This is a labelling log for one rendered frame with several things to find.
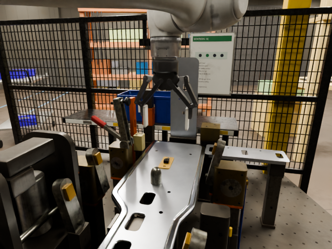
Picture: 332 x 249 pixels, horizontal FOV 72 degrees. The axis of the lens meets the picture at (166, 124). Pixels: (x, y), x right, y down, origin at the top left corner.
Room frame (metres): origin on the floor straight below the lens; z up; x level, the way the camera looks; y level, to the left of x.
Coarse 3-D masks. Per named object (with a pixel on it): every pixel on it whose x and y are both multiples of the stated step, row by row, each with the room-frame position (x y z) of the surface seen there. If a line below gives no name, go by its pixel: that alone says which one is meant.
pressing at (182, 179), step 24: (168, 144) 0.86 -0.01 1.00; (192, 144) 0.86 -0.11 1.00; (144, 168) 0.66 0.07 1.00; (192, 168) 0.66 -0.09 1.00; (120, 192) 0.53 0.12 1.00; (144, 192) 0.53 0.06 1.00; (192, 192) 0.53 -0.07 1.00; (120, 216) 0.43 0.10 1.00; (168, 216) 0.43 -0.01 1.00; (120, 240) 0.36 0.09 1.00; (144, 240) 0.36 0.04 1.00; (168, 240) 0.37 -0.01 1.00
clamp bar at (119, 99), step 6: (114, 102) 0.72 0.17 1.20; (120, 102) 0.73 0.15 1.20; (126, 102) 0.72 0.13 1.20; (120, 108) 0.72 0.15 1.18; (120, 114) 0.72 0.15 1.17; (120, 120) 0.72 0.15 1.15; (126, 120) 0.74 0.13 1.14; (120, 126) 0.72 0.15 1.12; (126, 126) 0.74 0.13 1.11; (120, 132) 0.72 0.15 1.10; (126, 132) 0.74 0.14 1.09; (126, 138) 0.71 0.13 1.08
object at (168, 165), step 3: (165, 159) 0.70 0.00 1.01; (168, 159) 0.70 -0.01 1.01; (171, 159) 0.72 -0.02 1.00; (162, 162) 0.70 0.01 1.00; (165, 162) 0.69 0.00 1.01; (168, 162) 0.69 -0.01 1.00; (171, 162) 0.70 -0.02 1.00; (159, 165) 0.68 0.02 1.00; (162, 165) 0.68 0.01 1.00; (165, 165) 0.68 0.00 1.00; (168, 165) 0.68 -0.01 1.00; (165, 168) 0.66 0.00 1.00; (168, 168) 0.66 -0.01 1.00
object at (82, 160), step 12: (84, 156) 0.60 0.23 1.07; (84, 168) 0.54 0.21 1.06; (84, 180) 0.54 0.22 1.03; (84, 192) 0.54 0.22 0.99; (96, 192) 0.54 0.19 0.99; (84, 204) 0.54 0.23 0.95; (96, 204) 0.54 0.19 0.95; (84, 216) 0.55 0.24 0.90; (96, 216) 0.55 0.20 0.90; (96, 228) 0.54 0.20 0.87; (96, 240) 0.55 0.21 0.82
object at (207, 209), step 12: (204, 204) 0.49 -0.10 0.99; (216, 204) 0.49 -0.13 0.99; (204, 216) 0.45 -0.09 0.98; (216, 216) 0.44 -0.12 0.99; (228, 216) 0.44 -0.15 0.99; (204, 228) 0.45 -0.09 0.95; (216, 228) 0.44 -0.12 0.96; (228, 228) 0.44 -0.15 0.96; (216, 240) 0.44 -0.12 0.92; (228, 240) 0.45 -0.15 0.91
